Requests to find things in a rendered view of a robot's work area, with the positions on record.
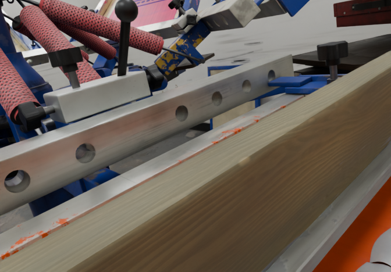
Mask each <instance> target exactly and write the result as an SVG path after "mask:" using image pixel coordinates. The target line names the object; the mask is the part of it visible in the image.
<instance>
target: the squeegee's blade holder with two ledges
mask: <svg viewBox="0 0 391 272"><path fill-rule="evenodd" d="M390 176H391V143H390V144H389V145H388V146H387V147H386V148H385V149H384V150H383V151H382V152H381V153H380V154H379V155H378V156H377V157H376V158H375V159H374V160H373V161H372V162H371V163H370V164H369V165H368V166H367V167H366V168H365V169H364V170H363V171H362V172H361V173H360V175H359V176H358V177H357V178H356V179H355V180H354V181H353V182H352V183H351V184H350V185H349V186H348V187H347V188H346V189H345V190H344V191H343V192H342V193H341V194H340V195H339V196H338V197H337V198H336V199H335V200H334V201H333V202H332V203H331V204H330V205H329V206H328V207H327V208H326V210H325V211H324V212H323V213H322V214H321V215H320V216H319V217H318V218H317V219H316V220H315V221H314V222H313V223H312V224H311V225H310V226H309V227H308V228H307V229H306V230H305V231H304V232H303V233H302V234H301V235H300V236H299V237H298V238H297V239H296V240H295V241H294V242H293V243H292V244H291V246H290V247H289V248H288V249H287V250H286V251H285V252H284V253H283V254H282V255H281V256H280V257H279V258H278V259H277V260H276V261H275V262H274V264H273V265H272V266H271V267H270V268H269V269H267V271H266V272H312V271H313V270H314V268H316V266H317V265H318V264H319V263H320V261H321V260H322V259H323V258H324V257H325V255H326V254H327V253H328V252H329V251H330V249H331V248H332V247H333V246H334V244H335V243H336V242H337V241H338V240H339V238H340V237H341V236H342V235H343V234H344V232H345V231H346V230H347V229H348V228H349V226H350V225H351V224H352V222H353V221H354V220H355V219H356V218H357V216H358V215H359V214H360V213H361V212H362V211H363V209H364V208H365V207H366V205H367V204H368V203H369V202H370V201H371V199H372V198H373V197H374V196H375V195H376V193H377V192H378V191H379V190H380V189H381V188H382V186H383V185H384V184H385V182H387V180H388V179H389V178H390Z"/></svg>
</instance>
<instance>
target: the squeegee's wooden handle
mask: <svg viewBox="0 0 391 272"><path fill-rule="evenodd" d="M390 143H391V51H389V52H387V53H385V54H383V55H381V56H379V57H378V58H376V59H374V60H372V61H370V62H368V63H366V64H365V65H363V66H361V67H359V68H357V69H355V70H353V71H351V72H350V73H348V74H346V75H344V76H343V77H341V78H338V79H337V80H335V81H333V82H331V83H329V84H328V85H326V86H324V87H322V88H320V89H318V90H316V91H314V92H313V93H311V94H309V95H307V96H305V97H303V98H301V99H300V100H298V101H296V102H294V103H292V104H291V105H289V106H287V107H285V108H283V109H281V110H279V111H278V112H276V113H274V114H272V115H270V116H268V117H266V118H264V119H263V120H261V121H259V122H257V123H255V124H253V125H252V126H249V127H248V128H246V129H244V130H243V131H241V132H239V133H237V134H235V135H233V136H231V137H229V138H228V139H226V140H224V141H222V142H220V143H218V144H216V145H214V146H213V147H211V148H209V149H207V150H206V151H203V152H201V153H200V154H198V155H196V156H194V157H192V158H191V159H189V160H187V161H185V162H183V163H181V164H179V165H178V166H176V167H174V168H172V169H170V170H168V171H166V172H164V173H163V174H161V175H159V176H157V177H155V178H153V179H152V180H149V181H148V182H146V183H144V184H143V185H141V186H139V187H137V188H135V189H133V190H131V191H129V192H128V193H126V194H124V195H122V196H120V197H118V198H116V199H114V200H113V201H111V202H109V203H107V204H106V205H103V206H101V207H100V208H98V209H96V210H94V211H92V212H91V213H89V214H87V215H85V216H83V217H81V218H79V219H78V220H76V221H74V222H72V223H70V224H68V225H66V226H64V227H63V228H61V229H59V230H57V231H55V232H53V233H52V234H49V235H48V236H46V237H44V238H43V239H41V240H39V241H37V242H35V243H33V244H31V245H29V246H28V247H26V248H24V249H22V250H20V251H18V252H16V253H14V254H13V255H11V256H9V257H7V258H6V259H3V260H1V261H0V272H266V271H267V269H269V268H270V267H271V266H272V265H273V264H274V262H275V261H276V260H277V259H278V258H279V257H280V256H281V255H282V254H283V253H284V252H285V251H286V250H287V249H288V248H289V247H290V246H291V244H292V243H293V242H294V241H295V240H296V239H297V238H298V237H299V236H300V235H301V234H302V233H303V232H304V231H305V230H306V229H307V228H308V227H309V226H310V225H311V224H312V223H313V222H314V221H315V220H316V219H317V218H318V217H319V216H320V215H321V214H322V213H323V212H324V211H325V210H326V208H327V207H328V206H329V205H330V204H331V203H332V202H333V201H334V200H335V199H336V198H337V197H338V196H339V195H340V194H341V193H342V192H343V191H344V190H345V189H346V188H347V187H348V186H349V185H350V184H351V183H352V182H353V181H354V180H355V179H356V178H357V177H358V176H359V175H360V173H361V172H362V171H363V170H364V169H365V168H366V167H367V166H368V165H369V164H370V163H371V162H372V161H373V160H374V159H375V158H376V157H377V156H378V155H379V154H380V153H381V152H382V151H383V150H384V149H385V148H386V147H387V146H388V145H389V144H390Z"/></svg>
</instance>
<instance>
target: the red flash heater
mask: <svg viewBox="0 0 391 272"><path fill-rule="evenodd" d="M372 1H380V0H349V1H344V2H339V3H334V4H333V11H334V17H336V25H337V27H350V26H367V25H376V24H391V6H385V7H380V8H371V9H363V10H352V5H353V4H357V3H366V2H372Z"/></svg>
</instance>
